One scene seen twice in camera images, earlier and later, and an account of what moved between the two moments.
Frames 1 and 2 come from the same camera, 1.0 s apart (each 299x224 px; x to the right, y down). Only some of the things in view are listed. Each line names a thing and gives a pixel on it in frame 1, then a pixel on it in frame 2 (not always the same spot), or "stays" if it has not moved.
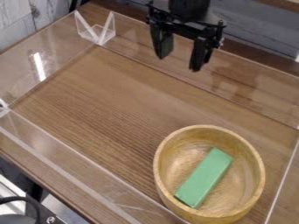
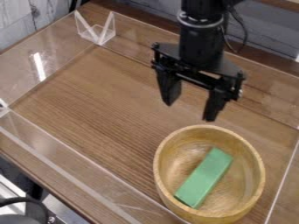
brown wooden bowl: (238, 189) stays
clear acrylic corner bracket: (98, 33) stays
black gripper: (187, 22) -> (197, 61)
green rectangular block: (203, 178) stays
